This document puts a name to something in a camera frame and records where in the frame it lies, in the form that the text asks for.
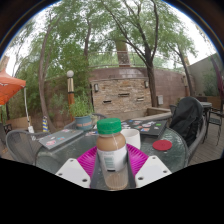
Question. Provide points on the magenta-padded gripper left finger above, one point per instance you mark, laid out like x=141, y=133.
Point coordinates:
x=71, y=171

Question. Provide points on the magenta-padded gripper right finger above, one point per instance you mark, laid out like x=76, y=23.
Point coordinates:
x=151, y=170

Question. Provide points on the green-capped brown drink bottle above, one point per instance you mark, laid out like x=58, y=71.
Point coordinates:
x=111, y=146

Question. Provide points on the flat round red coaster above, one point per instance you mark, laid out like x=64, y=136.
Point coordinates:
x=162, y=145

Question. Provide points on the grey laptop with stickers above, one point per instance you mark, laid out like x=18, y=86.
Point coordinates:
x=60, y=138

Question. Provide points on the white mug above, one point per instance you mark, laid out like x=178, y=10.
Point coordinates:
x=133, y=137

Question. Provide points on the green plant in blue pot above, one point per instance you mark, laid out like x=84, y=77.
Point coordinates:
x=82, y=121

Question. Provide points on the blue yellow striped cone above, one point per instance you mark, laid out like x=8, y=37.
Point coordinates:
x=45, y=125

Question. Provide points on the black jacket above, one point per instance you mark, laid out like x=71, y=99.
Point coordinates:
x=186, y=116

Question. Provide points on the black metal patio chair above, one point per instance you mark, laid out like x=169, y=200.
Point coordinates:
x=215, y=121

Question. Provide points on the round dark patio table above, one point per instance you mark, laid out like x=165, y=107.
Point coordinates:
x=206, y=105

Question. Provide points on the dark-trunk tree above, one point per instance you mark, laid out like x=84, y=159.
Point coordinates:
x=151, y=83

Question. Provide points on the leaning pale-trunk tree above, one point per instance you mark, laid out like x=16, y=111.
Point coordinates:
x=42, y=86

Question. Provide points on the orange canopy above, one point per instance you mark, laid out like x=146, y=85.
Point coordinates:
x=10, y=86

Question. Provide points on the maroon closed patio umbrella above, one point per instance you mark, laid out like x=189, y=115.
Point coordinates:
x=220, y=80

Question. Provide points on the grey wall utility box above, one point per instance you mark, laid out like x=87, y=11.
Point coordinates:
x=160, y=100

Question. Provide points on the globe-topped lamp post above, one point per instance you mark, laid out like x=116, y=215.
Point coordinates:
x=70, y=93

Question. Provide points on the stone fountain wall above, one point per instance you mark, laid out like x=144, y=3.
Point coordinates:
x=120, y=98

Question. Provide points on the wall lantern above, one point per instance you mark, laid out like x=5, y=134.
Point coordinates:
x=146, y=84
x=96, y=87

